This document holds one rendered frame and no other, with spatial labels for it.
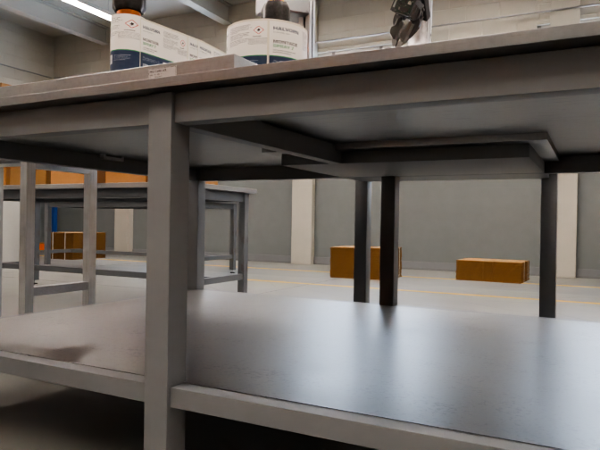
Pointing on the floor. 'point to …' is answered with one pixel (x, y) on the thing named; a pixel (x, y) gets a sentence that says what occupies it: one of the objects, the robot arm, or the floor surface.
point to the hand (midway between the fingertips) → (396, 45)
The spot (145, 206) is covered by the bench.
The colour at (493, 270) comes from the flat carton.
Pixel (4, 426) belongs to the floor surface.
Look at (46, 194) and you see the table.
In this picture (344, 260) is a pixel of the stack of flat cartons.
